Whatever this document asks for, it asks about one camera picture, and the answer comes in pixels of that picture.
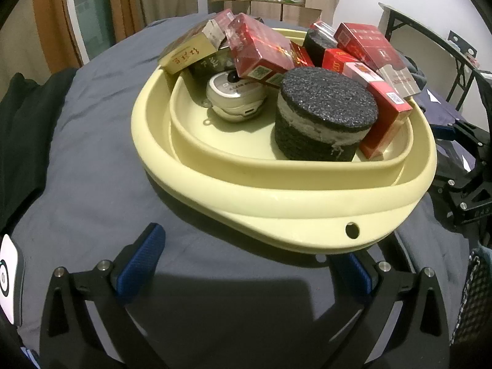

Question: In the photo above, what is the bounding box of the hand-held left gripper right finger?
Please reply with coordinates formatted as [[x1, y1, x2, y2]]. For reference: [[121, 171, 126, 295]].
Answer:
[[327, 249, 451, 369]]

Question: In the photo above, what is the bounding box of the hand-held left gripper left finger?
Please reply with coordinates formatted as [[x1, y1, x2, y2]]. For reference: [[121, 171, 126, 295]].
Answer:
[[39, 223, 170, 369]]

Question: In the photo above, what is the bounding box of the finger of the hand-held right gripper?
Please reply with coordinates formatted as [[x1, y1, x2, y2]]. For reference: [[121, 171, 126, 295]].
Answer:
[[434, 176, 468, 201], [430, 120, 492, 148]]

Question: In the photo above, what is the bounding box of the red box with white side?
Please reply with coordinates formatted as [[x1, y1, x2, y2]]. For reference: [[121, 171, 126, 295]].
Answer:
[[322, 48, 414, 160]]

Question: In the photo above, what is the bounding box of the pale yellow plastic tray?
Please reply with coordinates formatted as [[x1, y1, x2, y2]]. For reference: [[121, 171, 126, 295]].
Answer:
[[131, 28, 438, 255]]

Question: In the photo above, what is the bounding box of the red and silver cigarette pack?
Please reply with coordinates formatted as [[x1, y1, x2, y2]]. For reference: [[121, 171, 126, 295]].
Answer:
[[334, 22, 420, 98]]

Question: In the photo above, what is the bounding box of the large black foam cylinder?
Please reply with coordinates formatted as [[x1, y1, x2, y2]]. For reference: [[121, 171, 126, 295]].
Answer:
[[274, 66, 379, 162]]

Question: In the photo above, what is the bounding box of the small black foam cylinder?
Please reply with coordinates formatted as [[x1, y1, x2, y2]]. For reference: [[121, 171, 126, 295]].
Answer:
[[303, 29, 339, 67]]

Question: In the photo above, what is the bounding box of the small red gold-print box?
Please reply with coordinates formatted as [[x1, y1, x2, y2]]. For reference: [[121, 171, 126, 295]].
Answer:
[[291, 42, 316, 68]]

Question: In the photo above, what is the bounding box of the silver topped cigarette pack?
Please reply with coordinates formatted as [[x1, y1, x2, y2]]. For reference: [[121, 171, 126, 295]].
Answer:
[[308, 20, 337, 35]]

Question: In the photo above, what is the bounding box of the round silver tin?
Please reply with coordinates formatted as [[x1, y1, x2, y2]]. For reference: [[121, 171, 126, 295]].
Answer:
[[205, 71, 268, 123]]

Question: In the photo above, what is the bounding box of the shiny red box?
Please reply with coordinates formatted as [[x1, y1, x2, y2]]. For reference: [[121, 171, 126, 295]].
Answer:
[[227, 13, 304, 86]]

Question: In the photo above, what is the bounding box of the brown gold cigarette box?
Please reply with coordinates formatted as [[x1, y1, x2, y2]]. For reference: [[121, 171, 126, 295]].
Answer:
[[158, 8, 236, 74]]

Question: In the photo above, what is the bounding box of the black chair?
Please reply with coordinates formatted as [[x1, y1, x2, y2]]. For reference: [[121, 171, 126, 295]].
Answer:
[[448, 30, 479, 62]]

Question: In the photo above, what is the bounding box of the grey blanket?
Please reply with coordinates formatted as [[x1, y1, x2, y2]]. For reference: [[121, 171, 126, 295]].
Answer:
[[11, 17, 474, 369]]

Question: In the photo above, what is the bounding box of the black folding table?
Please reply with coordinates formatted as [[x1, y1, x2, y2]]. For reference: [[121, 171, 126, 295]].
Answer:
[[379, 2, 492, 112]]

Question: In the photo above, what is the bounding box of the white rounded device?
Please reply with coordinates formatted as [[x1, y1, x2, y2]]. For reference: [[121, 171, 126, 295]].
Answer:
[[0, 234, 24, 327]]

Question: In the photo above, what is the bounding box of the black cloth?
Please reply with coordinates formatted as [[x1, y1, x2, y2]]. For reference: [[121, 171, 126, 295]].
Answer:
[[0, 67, 77, 239]]

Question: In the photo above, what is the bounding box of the brown curtain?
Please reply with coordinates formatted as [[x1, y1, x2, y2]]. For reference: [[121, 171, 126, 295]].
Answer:
[[33, 0, 198, 68]]

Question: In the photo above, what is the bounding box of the glass window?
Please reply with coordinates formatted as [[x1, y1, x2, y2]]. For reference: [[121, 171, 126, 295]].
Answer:
[[63, 0, 116, 64]]

